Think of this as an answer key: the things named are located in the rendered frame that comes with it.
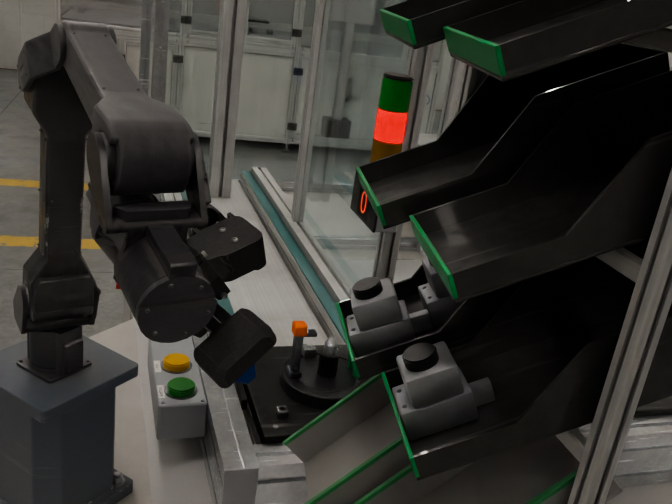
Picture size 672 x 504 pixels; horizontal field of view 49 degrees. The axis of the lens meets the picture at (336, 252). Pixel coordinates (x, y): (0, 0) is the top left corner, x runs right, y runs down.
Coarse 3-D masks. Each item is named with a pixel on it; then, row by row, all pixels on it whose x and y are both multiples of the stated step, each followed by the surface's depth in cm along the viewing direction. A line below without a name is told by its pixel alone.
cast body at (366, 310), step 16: (352, 288) 74; (368, 288) 73; (384, 288) 74; (352, 304) 73; (368, 304) 72; (384, 304) 72; (400, 304) 76; (352, 320) 76; (368, 320) 73; (384, 320) 73; (400, 320) 73; (416, 320) 75; (352, 336) 74; (368, 336) 74; (384, 336) 74; (400, 336) 74; (368, 352) 74
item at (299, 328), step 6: (294, 324) 106; (300, 324) 106; (306, 324) 106; (294, 330) 106; (300, 330) 106; (306, 330) 106; (312, 330) 108; (294, 336) 107; (300, 336) 106; (306, 336) 107; (312, 336) 107; (294, 342) 107; (300, 342) 107; (294, 348) 107; (300, 348) 107; (294, 354) 107; (300, 354) 107; (294, 360) 108; (300, 360) 108; (294, 366) 108
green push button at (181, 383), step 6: (174, 378) 107; (180, 378) 107; (186, 378) 108; (168, 384) 106; (174, 384) 106; (180, 384) 106; (186, 384) 106; (192, 384) 106; (168, 390) 105; (174, 390) 105; (180, 390) 104; (186, 390) 105; (192, 390) 105; (180, 396) 105; (186, 396) 105
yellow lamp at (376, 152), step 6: (372, 144) 120; (378, 144) 118; (384, 144) 118; (390, 144) 118; (396, 144) 118; (402, 144) 119; (372, 150) 120; (378, 150) 118; (384, 150) 118; (390, 150) 118; (396, 150) 118; (372, 156) 120; (378, 156) 119; (384, 156) 118
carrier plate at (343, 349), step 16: (272, 352) 118; (288, 352) 119; (256, 368) 113; (272, 368) 114; (256, 384) 109; (272, 384) 110; (256, 400) 105; (272, 400) 106; (288, 400) 106; (256, 416) 102; (272, 416) 102; (288, 416) 102; (304, 416) 103; (272, 432) 98; (288, 432) 99
